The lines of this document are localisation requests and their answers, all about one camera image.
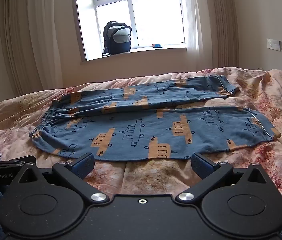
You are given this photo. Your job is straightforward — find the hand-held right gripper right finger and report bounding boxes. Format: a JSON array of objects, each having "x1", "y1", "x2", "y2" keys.
[{"x1": 175, "y1": 152, "x2": 269, "y2": 204}]

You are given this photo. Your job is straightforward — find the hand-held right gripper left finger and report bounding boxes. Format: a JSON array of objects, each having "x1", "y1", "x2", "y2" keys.
[{"x1": 16, "y1": 152, "x2": 110, "y2": 204}]

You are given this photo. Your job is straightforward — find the blue printed pants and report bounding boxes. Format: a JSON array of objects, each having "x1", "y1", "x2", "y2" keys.
[{"x1": 29, "y1": 75, "x2": 281, "y2": 161}]

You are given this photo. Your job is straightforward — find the floral pink bed blanket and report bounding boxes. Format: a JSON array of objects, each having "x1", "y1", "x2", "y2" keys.
[{"x1": 0, "y1": 66, "x2": 282, "y2": 204}]

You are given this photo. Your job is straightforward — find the beige curtain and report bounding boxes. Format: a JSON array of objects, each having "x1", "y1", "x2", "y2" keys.
[
  {"x1": 210, "y1": 0, "x2": 240, "y2": 68},
  {"x1": 0, "y1": 0, "x2": 35, "y2": 98}
]

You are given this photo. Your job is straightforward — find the white sheer curtain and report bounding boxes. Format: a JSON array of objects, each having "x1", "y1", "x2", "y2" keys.
[
  {"x1": 25, "y1": 0, "x2": 65, "y2": 90},
  {"x1": 181, "y1": 0, "x2": 215, "y2": 69}
]

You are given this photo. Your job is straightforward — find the dark blue backpack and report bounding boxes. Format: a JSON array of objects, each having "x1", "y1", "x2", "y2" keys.
[{"x1": 101, "y1": 21, "x2": 133, "y2": 56}]

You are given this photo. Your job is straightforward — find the white framed window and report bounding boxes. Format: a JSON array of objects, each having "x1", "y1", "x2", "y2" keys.
[{"x1": 74, "y1": 0, "x2": 190, "y2": 50}]

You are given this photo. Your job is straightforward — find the white wall socket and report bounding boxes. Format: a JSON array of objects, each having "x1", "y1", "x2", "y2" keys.
[{"x1": 266, "y1": 38, "x2": 281, "y2": 51}]

